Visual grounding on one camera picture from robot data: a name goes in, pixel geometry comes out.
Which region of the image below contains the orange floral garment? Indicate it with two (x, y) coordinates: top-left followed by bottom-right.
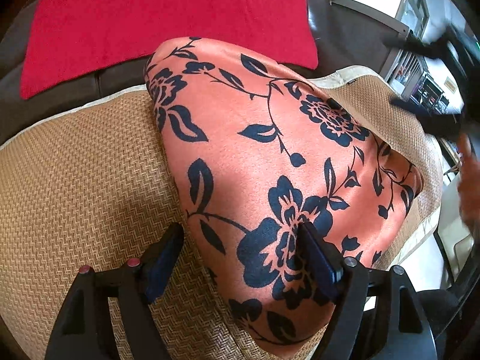
(143, 37), (424, 347)

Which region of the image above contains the white window ledge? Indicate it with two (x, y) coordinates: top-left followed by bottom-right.
(305, 0), (411, 38)

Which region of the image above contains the grey shelf unit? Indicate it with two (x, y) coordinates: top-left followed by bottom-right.
(382, 0), (464, 121)

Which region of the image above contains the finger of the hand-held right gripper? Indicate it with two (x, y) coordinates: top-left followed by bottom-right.
(392, 32), (456, 61)
(390, 95), (467, 139)

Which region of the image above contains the brown leather sofa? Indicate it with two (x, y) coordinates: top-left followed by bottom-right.
(0, 0), (411, 147)

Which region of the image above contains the person's right hand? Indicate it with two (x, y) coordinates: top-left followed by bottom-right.
(457, 133), (480, 233)

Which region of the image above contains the red blanket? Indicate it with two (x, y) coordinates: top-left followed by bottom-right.
(20, 0), (319, 101)

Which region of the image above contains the woven straw sofa mat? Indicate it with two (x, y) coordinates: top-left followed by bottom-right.
(0, 65), (445, 360)

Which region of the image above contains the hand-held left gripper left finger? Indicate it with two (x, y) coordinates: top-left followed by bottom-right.
(45, 222), (185, 360)

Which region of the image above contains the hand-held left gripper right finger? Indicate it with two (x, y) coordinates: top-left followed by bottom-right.
(298, 222), (437, 360)

